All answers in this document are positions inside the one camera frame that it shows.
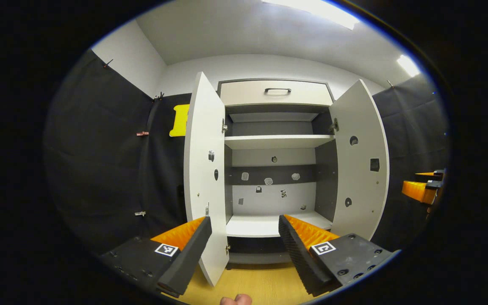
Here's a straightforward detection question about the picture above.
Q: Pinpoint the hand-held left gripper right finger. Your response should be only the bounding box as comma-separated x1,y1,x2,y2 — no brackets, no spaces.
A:
277,214,397,297

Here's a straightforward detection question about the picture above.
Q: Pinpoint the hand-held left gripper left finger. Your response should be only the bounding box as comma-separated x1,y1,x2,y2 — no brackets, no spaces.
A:
99,216,213,298

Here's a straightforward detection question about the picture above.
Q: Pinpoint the shoe cabinet door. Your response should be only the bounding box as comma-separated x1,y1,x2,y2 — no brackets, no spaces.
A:
329,79,390,242
183,71,230,287

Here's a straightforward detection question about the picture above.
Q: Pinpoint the grey double-door shoe cabinet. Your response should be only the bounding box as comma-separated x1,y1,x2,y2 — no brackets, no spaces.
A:
216,78,338,270

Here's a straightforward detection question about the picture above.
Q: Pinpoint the small ceiling light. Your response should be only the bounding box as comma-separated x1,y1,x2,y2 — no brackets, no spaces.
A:
397,54,421,78

